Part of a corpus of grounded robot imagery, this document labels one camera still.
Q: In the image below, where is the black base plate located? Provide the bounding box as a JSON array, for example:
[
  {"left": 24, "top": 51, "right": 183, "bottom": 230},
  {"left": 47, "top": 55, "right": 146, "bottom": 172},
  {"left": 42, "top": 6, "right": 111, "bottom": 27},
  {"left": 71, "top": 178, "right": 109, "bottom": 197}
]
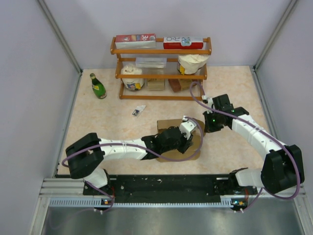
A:
[{"left": 83, "top": 174, "right": 259, "bottom": 203}]

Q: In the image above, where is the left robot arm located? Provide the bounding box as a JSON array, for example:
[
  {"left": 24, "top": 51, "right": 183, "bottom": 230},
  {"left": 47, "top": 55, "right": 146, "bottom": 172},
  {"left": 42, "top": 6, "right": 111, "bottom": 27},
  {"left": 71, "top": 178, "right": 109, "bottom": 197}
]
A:
[{"left": 62, "top": 122, "right": 196, "bottom": 194}]

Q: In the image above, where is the small clear plastic packet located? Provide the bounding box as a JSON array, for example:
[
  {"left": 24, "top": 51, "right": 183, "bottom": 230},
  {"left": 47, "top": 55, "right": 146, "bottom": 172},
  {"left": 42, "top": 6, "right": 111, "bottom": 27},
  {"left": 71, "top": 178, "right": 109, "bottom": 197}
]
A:
[{"left": 132, "top": 105, "right": 146, "bottom": 117}]

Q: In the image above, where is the tan cardboard block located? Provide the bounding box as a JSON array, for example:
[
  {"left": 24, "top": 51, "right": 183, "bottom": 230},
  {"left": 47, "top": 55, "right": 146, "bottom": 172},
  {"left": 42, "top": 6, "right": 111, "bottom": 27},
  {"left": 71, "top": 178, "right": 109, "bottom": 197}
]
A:
[{"left": 147, "top": 79, "right": 165, "bottom": 91}]

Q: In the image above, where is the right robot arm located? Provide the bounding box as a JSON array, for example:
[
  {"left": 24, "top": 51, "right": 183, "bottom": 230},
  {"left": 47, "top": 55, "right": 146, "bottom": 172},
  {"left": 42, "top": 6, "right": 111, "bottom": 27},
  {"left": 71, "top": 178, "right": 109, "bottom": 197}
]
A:
[{"left": 201, "top": 94, "right": 305, "bottom": 194}]

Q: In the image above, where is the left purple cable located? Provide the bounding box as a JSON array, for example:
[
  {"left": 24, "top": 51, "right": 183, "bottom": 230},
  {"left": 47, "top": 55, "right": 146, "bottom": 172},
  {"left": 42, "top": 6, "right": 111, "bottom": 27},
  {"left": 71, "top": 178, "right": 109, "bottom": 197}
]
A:
[{"left": 61, "top": 117, "right": 204, "bottom": 215}]

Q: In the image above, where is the large white paper bag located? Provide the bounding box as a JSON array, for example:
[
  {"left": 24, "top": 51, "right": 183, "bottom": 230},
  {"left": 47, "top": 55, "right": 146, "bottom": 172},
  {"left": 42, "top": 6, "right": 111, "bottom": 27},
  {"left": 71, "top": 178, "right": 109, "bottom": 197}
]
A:
[{"left": 177, "top": 54, "right": 210, "bottom": 75}]

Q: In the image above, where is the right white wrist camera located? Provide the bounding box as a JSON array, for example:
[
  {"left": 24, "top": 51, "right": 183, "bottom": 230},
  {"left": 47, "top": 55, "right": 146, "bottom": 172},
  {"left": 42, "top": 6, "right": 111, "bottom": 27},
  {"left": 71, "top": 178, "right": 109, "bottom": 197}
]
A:
[{"left": 201, "top": 95, "right": 215, "bottom": 113}]

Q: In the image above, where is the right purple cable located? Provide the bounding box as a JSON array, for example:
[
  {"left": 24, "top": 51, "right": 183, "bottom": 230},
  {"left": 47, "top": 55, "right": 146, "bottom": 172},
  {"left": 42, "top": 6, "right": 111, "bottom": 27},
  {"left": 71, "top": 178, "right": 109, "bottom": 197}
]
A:
[{"left": 189, "top": 81, "right": 302, "bottom": 212}]

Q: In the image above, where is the red white carton box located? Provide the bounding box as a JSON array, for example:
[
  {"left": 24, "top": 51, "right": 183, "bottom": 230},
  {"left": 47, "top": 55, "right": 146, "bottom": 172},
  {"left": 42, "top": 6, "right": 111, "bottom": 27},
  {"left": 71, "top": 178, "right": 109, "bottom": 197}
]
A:
[{"left": 163, "top": 36, "right": 204, "bottom": 49}]

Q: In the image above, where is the brown brick package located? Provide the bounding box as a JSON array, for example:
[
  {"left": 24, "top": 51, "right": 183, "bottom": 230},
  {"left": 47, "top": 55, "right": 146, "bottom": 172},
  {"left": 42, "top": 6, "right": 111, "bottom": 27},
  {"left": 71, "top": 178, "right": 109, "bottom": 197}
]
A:
[{"left": 168, "top": 79, "right": 198, "bottom": 93}]

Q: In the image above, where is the green glass bottle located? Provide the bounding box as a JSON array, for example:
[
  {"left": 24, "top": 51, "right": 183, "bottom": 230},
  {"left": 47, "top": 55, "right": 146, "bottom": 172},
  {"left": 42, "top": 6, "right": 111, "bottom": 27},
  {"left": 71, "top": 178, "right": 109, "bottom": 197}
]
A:
[{"left": 89, "top": 73, "right": 107, "bottom": 99}]

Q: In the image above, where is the grey slotted cable duct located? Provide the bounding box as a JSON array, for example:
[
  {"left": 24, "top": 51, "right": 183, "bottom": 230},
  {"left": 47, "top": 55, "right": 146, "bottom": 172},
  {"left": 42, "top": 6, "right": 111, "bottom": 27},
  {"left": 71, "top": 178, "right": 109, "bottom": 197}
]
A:
[{"left": 49, "top": 197, "right": 246, "bottom": 209}]

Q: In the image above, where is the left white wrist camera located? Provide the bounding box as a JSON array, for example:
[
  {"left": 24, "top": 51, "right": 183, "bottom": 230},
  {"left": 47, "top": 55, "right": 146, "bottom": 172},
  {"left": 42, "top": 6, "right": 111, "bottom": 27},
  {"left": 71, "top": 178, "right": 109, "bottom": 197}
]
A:
[{"left": 179, "top": 116, "right": 197, "bottom": 140}]

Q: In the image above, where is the clear plastic container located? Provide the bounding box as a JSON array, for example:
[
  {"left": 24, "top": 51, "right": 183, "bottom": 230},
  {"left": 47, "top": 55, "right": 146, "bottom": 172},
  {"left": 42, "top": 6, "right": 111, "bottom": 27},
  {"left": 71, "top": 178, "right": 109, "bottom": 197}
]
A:
[{"left": 135, "top": 57, "right": 167, "bottom": 69}]

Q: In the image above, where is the wooden three-tier shelf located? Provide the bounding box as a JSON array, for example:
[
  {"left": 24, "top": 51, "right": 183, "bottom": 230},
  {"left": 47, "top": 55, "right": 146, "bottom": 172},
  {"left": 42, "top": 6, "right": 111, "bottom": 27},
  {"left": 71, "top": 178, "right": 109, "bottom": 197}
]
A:
[{"left": 110, "top": 37, "right": 212, "bottom": 101}]

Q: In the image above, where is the small white flour bag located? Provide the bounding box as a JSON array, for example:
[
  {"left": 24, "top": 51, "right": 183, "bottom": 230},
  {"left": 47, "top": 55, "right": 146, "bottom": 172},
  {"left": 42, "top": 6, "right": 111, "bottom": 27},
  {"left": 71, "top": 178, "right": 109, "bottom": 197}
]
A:
[{"left": 121, "top": 64, "right": 144, "bottom": 91}]

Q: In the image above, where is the red silver foil box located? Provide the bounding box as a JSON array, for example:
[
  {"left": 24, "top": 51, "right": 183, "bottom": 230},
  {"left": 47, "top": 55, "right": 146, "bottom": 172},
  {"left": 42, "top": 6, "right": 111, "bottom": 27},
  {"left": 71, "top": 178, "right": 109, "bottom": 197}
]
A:
[{"left": 115, "top": 33, "right": 157, "bottom": 49}]

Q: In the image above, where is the brown cardboard box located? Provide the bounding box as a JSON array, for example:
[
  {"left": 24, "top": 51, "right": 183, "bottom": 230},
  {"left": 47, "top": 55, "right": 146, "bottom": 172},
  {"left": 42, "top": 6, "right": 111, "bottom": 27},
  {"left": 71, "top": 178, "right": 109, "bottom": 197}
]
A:
[{"left": 156, "top": 119, "right": 205, "bottom": 163}]

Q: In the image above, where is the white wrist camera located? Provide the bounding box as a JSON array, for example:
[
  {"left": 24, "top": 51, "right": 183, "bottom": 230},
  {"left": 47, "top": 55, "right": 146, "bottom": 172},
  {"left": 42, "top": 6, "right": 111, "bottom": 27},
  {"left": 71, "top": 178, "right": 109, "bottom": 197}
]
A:
[
  {"left": 179, "top": 116, "right": 197, "bottom": 140},
  {"left": 201, "top": 95, "right": 215, "bottom": 113}
]

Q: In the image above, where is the purple cable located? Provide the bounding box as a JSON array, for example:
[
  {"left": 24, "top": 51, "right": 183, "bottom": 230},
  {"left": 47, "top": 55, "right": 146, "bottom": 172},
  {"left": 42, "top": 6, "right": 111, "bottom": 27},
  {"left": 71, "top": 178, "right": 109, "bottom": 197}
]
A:
[
  {"left": 189, "top": 81, "right": 302, "bottom": 212},
  {"left": 61, "top": 117, "right": 204, "bottom": 215}
]

